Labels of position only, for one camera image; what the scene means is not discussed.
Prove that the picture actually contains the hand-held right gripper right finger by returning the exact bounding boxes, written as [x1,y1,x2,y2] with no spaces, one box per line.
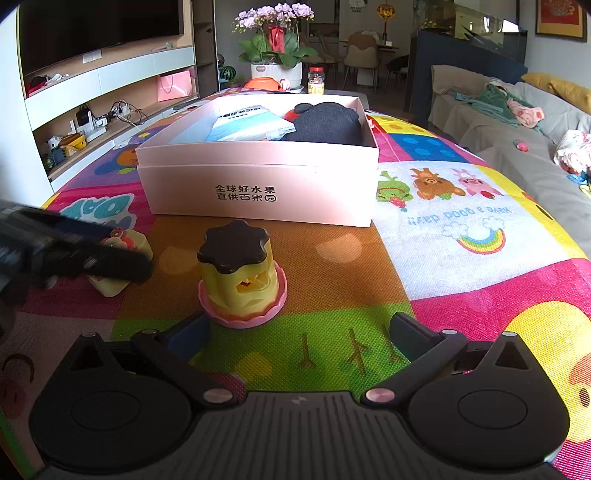
[361,311,536,411]

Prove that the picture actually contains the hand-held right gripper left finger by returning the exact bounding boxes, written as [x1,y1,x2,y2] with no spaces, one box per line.
[65,311,238,411]

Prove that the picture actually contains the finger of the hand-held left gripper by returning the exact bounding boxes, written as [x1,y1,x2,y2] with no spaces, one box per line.
[44,240,153,284]
[28,206,115,242]

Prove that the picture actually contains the yellow pudding toy brown top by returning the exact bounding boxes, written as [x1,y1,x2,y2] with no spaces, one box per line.
[198,219,288,329]

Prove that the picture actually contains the pink cardboard box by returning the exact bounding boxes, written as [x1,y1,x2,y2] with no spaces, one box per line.
[135,92,380,228]

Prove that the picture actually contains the black plush toy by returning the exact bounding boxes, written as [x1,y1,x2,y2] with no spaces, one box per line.
[281,102,363,145]

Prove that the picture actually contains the colourful play mat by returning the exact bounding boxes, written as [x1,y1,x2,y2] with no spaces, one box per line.
[0,89,591,480]

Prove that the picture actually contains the white wooden tv cabinet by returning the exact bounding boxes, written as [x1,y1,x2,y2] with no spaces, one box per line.
[18,44,201,193]

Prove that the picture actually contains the pink paper bag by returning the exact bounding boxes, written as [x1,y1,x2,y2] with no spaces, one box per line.
[157,70,194,103]

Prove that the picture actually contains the blue white tissue pack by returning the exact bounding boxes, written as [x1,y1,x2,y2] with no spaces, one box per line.
[204,105,296,143]

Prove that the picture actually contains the black television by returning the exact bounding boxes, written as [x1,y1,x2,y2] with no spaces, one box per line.
[18,0,184,77]

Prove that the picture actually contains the grey sofa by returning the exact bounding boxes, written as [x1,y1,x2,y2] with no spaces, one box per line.
[429,65,591,260]

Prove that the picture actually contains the dark wooden shelf column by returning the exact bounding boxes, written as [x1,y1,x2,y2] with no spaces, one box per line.
[191,0,221,99]

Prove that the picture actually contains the orange bowl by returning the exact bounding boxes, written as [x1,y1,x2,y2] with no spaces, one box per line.
[243,78,285,92]

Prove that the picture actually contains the green blanket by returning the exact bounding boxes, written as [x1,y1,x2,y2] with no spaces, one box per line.
[465,83,523,126]

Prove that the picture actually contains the white pink clothes pile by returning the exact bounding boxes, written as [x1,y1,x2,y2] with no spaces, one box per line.
[553,129,591,177]

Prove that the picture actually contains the white flower pot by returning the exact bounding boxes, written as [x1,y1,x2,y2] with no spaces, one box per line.
[250,62,304,91]

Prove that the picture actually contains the pink garment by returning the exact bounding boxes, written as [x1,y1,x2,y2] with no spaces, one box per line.
[507,98,546,128]

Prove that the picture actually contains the dark fish tank cabinet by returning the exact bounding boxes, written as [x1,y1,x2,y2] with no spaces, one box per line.
[405,0,528,126]

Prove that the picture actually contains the pink orchid plant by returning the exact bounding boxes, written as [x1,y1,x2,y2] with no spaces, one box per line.
[232,2,319,69]

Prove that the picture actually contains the beige dining chair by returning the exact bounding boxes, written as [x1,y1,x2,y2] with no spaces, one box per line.
[300,34,339,71]
[342,32,380,88]

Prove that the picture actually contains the yellow cushion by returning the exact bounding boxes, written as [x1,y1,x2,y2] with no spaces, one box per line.
[522,72,591,114]

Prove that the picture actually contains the dining table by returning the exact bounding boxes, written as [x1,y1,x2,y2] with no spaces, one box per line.
[339,39,400,52]

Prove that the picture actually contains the white power strip with cables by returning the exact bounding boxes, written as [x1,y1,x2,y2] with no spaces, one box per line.
[110,100,149,126]

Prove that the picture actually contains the red framed wall picture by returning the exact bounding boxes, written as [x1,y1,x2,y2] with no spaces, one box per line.
[536,0,588,43]

